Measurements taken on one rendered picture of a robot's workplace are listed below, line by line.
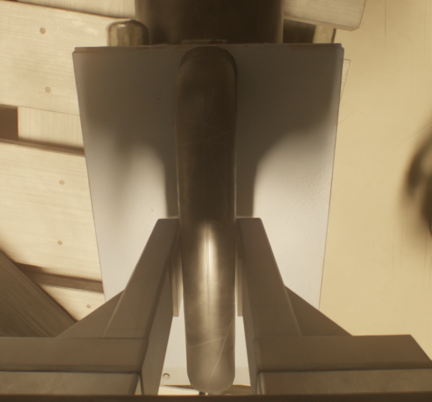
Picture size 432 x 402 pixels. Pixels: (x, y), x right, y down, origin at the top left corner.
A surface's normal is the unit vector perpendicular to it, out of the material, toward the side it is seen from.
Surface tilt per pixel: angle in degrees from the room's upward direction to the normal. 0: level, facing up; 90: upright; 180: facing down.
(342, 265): 0
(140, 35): 49
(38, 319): 90
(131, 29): 26
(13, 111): 0
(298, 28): 0
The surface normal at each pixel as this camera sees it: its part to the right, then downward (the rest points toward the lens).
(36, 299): 0.79, -0.59
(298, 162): 0.00, 0.29
